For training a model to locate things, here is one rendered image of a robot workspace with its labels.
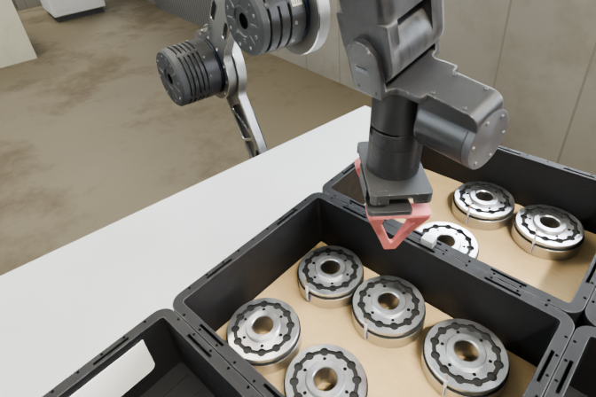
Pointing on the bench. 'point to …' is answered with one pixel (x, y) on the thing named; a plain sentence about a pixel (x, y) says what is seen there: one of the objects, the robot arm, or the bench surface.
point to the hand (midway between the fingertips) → (384, 224)
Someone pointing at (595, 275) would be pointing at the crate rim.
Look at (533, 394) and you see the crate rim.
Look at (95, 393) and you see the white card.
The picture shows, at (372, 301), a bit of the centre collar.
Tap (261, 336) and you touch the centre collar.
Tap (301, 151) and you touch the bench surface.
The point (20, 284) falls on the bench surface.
